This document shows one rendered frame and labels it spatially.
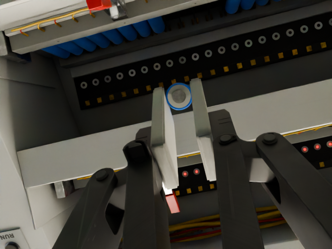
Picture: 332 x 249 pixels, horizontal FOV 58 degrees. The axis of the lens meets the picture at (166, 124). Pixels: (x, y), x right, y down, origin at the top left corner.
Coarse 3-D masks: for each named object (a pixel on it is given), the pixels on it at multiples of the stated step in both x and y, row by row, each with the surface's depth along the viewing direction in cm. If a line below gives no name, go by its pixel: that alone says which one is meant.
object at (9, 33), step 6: (126, 0) 33; (132, 0) 33; (66, 12) 33; (78, 12) 33; (84, 12) 33; (48, 18) 34; (60, 18) 33; (66, 18) 34; (24, 24) 34; (42, 24) 34; (48, 24) 34; (6, 30) 34; (18, 30) 34; (24, 30) 34
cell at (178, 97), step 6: (174, 84) 20; (180, 84) 20; (186, 84) 20; (168, 90) 20; (174, 90) 20; (180, 90) 20; (186, 90) 20; (168, 96) 20; (174, 96) 20; (180, 96) 20; (186, 96) 20; (168, 102) 20; (174, 102) 20; (180, 102) 20; (186, 102) 20; (174, 108) 20; (180, 108) 20
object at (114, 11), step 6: (90, 0) 23; (96, 0) 23; (102, 0) 24; (108, 0) 26; (90, 6) 23; (96, 6) 23; (102, 6) 23; (108, 6) 25; (114, 6) 30; (114, 12) 30
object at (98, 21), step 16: (144, 0) 33; (160, 0) 33; (176, 0) 32; (192, 0) 32; (208, 0) 33; (64, 16) 32; (80, 16) 34; (96, 16) 34; (128, 16) 33; (144, 16) 34; (32, 32) 35; (48, 32) 34; (64, 32) 34; (80, 32) 34; (96, 32) 35; (16, 48) 35; (32, 48) 36
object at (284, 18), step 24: (0, 0) 29; (24, 0) 29; (48, 0) 30; (72, 0) 31; (0, 24) 33; (240, 24) 45; (264, 24) 44; (0, 48) 34; (168, 48) 46; (0, 72) 35; (24, 72) 40; (48, 72) 47; (72, 72) 48; (96, 72) 48
